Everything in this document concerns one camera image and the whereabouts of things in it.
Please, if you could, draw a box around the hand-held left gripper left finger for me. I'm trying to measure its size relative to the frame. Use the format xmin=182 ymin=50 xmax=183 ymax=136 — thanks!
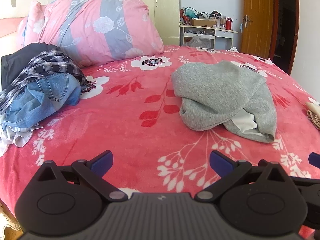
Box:
xmin=35 ymin=150 xmax=128 ymax=202

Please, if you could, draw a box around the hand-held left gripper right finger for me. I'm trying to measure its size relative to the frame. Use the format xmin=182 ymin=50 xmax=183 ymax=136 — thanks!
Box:
xmin=195 ymin=150 xmax=290 ymax=202

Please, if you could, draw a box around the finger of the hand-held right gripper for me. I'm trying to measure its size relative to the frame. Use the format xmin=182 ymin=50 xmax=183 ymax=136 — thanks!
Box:
xmin=291 ymin=152 xmax=320 ymax=198

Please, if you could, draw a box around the grey sweater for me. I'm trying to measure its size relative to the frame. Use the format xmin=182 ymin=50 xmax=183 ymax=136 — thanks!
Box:
xmin=171 ymin=60 xmax=277 ymax=144

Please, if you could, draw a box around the red floral blanket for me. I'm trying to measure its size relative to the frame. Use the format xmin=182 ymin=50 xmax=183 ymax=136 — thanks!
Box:
xmin=0 ymin=44 xmax=320 ymax=232

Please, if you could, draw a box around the folded beige garment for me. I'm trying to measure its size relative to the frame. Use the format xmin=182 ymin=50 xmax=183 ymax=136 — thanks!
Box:
xmin=305 ymin=101 xmax=320 ymax=130

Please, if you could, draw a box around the white cloth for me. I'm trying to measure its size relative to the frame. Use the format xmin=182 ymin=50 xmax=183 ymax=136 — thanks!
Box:
xmin=0 ymin=115 xmax=43 ymax=157

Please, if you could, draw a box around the plaid shirt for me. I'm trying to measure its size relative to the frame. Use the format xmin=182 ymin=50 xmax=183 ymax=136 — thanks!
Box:
xmin=0 ymin=49 xmax=88 ymax=113

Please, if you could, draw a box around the clear plastic bag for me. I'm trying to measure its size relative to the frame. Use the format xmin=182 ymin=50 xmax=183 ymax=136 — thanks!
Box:
xmin=190 ymin=35 xmax=213 ymax=48

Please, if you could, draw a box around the white desk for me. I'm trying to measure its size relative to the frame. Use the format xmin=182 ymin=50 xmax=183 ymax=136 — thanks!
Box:
xmin=179 ymin=24 xmax=238 ymax=51

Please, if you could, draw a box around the dark garment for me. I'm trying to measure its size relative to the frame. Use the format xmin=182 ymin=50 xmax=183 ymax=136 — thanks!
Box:
xmin=1 ymin=42 xmax=60 ymax=90

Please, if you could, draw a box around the pink floral pillow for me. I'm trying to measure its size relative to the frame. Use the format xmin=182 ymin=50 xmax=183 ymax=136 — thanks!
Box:
xmin=17 ymin=0 xmax=165 ymax=68

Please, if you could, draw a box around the cardboard box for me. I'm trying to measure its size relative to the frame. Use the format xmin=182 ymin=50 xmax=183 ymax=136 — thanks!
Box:
xmin=191 ymin=19 xmax=217 ymax=27

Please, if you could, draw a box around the brown wooden door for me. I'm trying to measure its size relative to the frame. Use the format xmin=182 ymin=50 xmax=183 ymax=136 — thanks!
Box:
xmin=272 ymin=0 xmax=300 ymax=75

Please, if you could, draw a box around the teal bag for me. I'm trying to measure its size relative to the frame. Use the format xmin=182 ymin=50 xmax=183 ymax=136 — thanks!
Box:
xmin=185 ymin=7 xmax=198 ymax=19

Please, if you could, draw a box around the cream wardrobe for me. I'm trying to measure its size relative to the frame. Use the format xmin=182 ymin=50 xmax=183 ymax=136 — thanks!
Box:
xmin=109 ymin=0 xmax=181 ymax=47

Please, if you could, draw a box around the pink headboard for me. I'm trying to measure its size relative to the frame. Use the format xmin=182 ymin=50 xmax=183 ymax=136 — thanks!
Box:
xmin=0 ymin=17 xmax=25 ymax=64

